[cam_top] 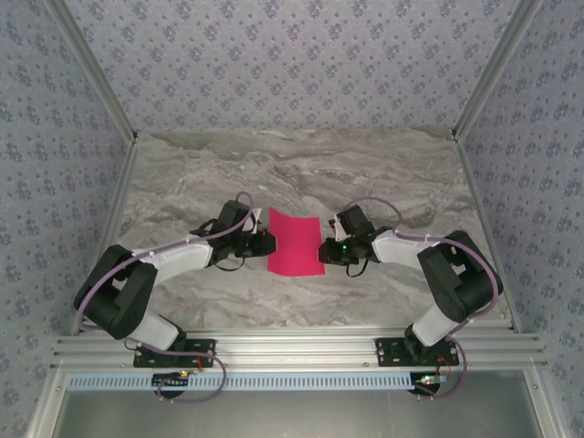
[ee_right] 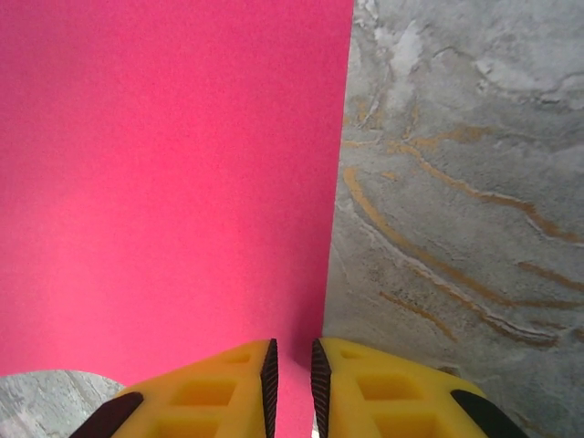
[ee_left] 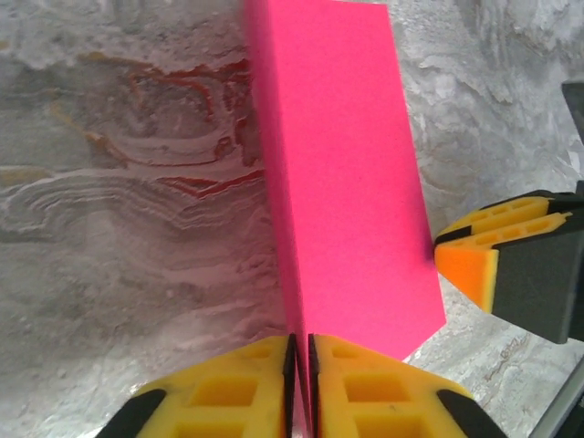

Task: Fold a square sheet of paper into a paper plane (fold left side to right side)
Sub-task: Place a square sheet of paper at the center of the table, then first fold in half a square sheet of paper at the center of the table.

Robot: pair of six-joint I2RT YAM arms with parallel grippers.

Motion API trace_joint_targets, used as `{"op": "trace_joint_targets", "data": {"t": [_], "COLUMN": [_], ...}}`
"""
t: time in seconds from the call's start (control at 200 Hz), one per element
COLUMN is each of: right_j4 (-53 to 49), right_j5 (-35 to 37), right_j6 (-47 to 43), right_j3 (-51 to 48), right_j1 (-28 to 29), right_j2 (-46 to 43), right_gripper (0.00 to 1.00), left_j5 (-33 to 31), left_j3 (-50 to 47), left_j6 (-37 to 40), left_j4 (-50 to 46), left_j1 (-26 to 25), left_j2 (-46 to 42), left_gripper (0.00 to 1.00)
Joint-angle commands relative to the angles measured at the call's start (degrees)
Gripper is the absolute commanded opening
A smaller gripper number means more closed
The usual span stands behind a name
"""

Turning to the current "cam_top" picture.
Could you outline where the pink square paper sheet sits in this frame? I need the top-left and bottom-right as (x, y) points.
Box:
(266, 206), (328, 278)

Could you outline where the aluminium frame post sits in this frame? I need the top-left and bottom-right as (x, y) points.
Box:
(450, 0), (548, 142)
(45, 0), (141, 143)

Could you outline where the long aluminium mounting beam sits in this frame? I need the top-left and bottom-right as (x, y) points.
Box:
(49, 326), (548, 370)

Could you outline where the white slotted cable duct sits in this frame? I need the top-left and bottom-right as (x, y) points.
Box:
(67, 372), (419, 391)

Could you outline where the short aluminium frame strut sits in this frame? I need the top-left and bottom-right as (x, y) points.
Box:
(26, 364), (69, 438)
(522, 367), (569, 438)

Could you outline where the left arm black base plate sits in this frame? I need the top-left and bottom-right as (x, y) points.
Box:
(132, 338), (216, 369)

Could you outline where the left gripper thin black cable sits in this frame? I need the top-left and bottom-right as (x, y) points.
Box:
(212, 253), (250, 273)

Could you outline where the small black circuit board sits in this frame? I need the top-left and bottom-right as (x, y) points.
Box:
(151, 370), (192, 390)
(410, 372), (451, 394)

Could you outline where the aluminium side rail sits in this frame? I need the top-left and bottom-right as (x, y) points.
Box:
(70, 139), (141, 337)
(454, 139), (522, 333)

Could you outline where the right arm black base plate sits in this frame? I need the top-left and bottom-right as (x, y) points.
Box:
(374, 337), (457, 368)

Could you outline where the grey metal sheet panel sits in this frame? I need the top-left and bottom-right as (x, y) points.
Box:
(54, 390), (544, 438)

